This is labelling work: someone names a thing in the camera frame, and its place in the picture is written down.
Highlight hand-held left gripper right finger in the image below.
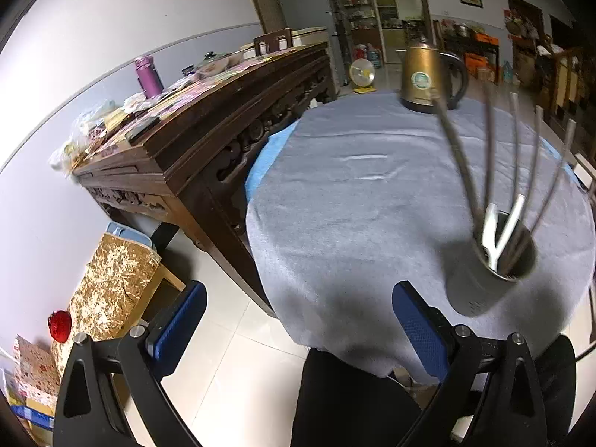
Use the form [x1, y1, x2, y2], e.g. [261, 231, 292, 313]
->
[392, 280, 546, 447]

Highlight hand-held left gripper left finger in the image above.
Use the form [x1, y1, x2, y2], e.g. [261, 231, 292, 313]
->
[53, 280, 208, 447]

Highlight metal utensil holder cup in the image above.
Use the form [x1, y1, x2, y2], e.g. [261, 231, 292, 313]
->
[444, 212, 538, 317]

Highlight white plastic spoon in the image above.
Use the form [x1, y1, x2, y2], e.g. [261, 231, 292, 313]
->
[494, 194, 527, 268]
[482, 202, 501, 266]

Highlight bundle of dark chopsticks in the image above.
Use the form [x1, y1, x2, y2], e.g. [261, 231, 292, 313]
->
[435, 81, 578, 271]

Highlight gold-covered small table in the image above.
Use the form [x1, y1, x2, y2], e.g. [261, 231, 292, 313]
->
[51, 233, 161, 373]

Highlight person's black clothed legs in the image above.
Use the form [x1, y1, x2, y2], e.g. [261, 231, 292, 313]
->
[291, 335, 578, 447]

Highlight blue plastic stool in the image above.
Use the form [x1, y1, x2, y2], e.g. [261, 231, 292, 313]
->
[106, 221, 155, 250]

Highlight red round ornament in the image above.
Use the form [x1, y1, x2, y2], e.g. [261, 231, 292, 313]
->
[48, 310, 73, 343]

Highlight grey tablecloth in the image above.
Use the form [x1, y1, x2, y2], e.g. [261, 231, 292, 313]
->
[246, 91, 596, 380]

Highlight patterned cardboard boxes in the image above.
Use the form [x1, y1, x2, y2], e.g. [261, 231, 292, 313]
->
[0, 335, 61, 447]

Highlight carved wooden sideboard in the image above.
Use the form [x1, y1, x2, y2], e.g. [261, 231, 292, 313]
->
[72, 42, 338, 317]

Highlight blue table cover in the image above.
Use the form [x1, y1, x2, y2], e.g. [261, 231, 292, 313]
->
[244, 121, 596, 201]

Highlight black phone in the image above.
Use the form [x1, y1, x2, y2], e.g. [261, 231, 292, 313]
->
[128, 116, 159, 140]

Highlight pile of snack packets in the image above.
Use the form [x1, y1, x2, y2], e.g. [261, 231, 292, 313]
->
[49, 93, 154, 173]

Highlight pink checkered mat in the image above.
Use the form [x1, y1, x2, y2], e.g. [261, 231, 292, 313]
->
[88, 47, 299, 159]

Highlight bronze electric kettle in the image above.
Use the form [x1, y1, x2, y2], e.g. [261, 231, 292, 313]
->
[398, 37, 469, 115]

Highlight purple water bottle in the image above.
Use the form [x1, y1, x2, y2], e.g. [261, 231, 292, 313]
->
[135, 55, 165, 99]

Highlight small yellow fan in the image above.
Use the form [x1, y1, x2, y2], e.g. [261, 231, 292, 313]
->
[349, 58, 377, 94]

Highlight pot with glass lid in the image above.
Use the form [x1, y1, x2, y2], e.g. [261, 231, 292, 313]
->
[196, 51, 229, 80]

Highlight orange cardboard boxes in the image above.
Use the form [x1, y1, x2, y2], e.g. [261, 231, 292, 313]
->
[466, 32, 498, 80]

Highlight water jugs by doorway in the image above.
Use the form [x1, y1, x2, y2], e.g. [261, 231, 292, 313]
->
[354, 42, 385, 68]

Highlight wooden stair railing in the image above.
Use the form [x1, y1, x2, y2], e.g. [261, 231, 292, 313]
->
[535, 47, 596, 150]

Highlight dark wooden side table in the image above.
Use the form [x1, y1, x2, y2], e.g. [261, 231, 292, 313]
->
[440, 23, 501, 80]

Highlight wooden chair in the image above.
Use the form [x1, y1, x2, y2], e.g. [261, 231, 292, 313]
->
[254, 29, 293, 56]

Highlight white chest freezer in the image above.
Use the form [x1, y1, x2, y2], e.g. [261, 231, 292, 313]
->
[242, 27, 329, 52]

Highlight glass door shelf cabinet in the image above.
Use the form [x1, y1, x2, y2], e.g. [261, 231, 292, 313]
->
[333, 0, 378, 52]

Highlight grey refrigerator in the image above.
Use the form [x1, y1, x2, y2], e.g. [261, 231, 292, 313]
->
[272, 0, 348, 89]

